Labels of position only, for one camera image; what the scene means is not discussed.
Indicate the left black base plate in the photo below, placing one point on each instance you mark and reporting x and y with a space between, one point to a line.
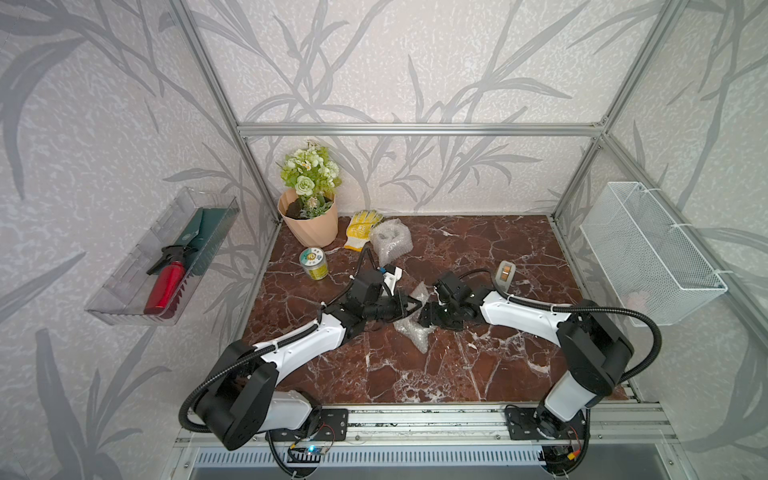
326 424

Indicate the yellow white work glove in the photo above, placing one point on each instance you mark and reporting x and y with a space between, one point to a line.
359 229

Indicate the white wire mesh basket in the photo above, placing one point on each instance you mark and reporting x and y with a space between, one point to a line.
648 258

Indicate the red black spray bottle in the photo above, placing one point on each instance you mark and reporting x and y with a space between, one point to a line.
165 295

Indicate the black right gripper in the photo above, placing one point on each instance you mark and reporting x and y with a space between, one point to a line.
427 317

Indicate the green white artificial flowers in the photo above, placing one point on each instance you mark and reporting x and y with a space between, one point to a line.
314 177

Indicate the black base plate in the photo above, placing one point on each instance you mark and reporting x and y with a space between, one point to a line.
536 423
326 424

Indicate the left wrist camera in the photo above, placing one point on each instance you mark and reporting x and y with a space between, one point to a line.
391 275

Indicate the aluminium mounting rail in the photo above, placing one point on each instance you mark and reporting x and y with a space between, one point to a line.
481 423

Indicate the grey tape dispenser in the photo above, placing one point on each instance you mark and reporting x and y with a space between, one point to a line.
504 275

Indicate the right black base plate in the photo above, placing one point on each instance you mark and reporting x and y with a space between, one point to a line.
536 423

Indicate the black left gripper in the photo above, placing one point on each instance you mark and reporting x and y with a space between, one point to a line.
400 311

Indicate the aluminium frame crossbar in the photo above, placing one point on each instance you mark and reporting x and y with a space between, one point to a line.
419 129

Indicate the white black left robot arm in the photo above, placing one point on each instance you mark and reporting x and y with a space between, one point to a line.
239 398

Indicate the small green labelled tin can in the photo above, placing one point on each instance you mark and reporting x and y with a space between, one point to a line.
313 261

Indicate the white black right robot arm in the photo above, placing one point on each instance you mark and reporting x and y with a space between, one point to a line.
595 349

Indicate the beige flower pot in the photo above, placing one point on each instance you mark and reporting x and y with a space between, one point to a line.
320 231

